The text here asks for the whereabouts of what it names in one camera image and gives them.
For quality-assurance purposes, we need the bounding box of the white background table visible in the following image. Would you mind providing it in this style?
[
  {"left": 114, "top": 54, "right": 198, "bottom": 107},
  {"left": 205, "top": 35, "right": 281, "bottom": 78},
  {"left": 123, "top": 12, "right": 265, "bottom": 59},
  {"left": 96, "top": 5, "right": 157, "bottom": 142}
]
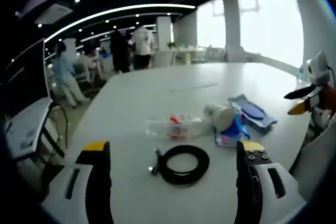
[{"left": 154, "top": 45, "right": 227, "bottom": 65}]

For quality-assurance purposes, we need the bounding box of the white roll with tan end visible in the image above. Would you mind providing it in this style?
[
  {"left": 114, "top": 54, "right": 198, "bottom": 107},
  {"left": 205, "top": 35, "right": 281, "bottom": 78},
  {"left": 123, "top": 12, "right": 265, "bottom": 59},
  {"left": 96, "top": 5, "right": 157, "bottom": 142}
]
[{"left": 204, "top": 104, "right": 237, "bottom": 132}]

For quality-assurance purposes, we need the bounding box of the blue and pink packet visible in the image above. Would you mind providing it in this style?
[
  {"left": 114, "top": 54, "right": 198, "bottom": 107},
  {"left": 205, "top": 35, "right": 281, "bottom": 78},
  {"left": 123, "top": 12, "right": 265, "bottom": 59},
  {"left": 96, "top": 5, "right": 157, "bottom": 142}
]
[{"left": 213, "top": 113, "right": 251, "bottom": 148}]

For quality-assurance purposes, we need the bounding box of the ceiling air conditioner unit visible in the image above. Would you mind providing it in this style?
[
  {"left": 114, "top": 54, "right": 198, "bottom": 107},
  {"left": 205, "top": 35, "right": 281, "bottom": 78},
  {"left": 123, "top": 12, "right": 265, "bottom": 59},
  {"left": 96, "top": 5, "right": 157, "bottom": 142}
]
[{"left": 34, "top": 3, "right": 74, "bottom": 25}]

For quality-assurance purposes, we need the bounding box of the grey chair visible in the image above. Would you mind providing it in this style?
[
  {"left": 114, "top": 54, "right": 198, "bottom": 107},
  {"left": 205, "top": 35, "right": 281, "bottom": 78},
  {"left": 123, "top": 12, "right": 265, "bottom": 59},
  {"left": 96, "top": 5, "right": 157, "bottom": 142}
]
[{"left": 288, "top": 120, "right": 336, "bottom": 202}]

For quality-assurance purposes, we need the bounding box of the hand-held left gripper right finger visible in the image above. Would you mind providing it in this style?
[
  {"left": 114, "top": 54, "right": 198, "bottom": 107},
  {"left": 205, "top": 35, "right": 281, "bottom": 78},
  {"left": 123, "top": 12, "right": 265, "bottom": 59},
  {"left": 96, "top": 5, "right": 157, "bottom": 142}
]
[{"left": 233, "top": 140, "right": 308, "bottom": 224}]

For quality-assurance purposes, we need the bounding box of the curved ceiling light strip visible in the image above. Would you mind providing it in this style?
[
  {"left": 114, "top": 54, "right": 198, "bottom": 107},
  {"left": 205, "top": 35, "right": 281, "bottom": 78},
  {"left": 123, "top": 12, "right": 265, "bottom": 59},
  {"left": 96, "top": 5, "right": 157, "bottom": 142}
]
[{"left": 43, "top": 3, "right": 196, "bottom": 44}]

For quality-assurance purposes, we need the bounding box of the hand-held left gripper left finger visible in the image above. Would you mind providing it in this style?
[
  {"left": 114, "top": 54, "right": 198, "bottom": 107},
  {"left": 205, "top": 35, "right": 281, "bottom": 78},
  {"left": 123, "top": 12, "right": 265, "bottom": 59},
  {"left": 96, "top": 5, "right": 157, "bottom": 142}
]
[{"left": 41, "top": 140, "right": 114, "bottom": 224}]

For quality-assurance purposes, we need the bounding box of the black cable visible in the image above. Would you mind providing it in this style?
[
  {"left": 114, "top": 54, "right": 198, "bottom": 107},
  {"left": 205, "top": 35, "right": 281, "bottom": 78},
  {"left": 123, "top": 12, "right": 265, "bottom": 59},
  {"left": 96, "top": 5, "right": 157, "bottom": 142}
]
[{"left": 148, "top": 145, "right": 211, "bottom": 186}]

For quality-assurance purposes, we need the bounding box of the grey-blue pouch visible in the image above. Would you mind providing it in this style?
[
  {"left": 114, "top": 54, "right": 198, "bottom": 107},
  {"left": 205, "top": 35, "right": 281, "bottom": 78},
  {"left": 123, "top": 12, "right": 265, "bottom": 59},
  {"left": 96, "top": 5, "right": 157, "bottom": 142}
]
[{"left": 227, "top": 93, "right": 278, "bottom": 132}]

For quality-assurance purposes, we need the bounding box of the person's right hand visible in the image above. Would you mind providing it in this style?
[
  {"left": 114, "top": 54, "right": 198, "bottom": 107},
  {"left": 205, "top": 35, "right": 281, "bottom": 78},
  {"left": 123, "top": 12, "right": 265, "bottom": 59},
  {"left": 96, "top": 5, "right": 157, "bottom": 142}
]
[{"left": 319, "top": 85, "right": 336, "bottom": 111}]

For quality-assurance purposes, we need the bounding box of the white side desk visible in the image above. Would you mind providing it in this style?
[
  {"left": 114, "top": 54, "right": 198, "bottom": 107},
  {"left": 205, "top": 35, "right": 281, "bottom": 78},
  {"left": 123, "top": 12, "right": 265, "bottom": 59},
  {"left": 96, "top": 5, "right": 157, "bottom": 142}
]
[{"left": 4, "top": 97, "right": 66, "bottom": 161}]

